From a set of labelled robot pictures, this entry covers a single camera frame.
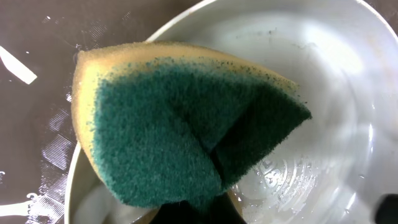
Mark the large dark tray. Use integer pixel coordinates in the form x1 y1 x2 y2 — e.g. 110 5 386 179
1 0 397 223

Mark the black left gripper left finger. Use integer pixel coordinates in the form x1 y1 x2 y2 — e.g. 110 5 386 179
150 201 190 224

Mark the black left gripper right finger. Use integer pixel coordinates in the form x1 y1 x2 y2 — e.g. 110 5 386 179
208 193 247 224

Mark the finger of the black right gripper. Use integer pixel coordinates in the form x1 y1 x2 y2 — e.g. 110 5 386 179
374 194 398 224

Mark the white plate bottom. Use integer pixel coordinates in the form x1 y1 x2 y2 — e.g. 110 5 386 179
65 0 397 223

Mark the green yellow sponge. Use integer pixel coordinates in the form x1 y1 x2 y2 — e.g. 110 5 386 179
72 42 312 209

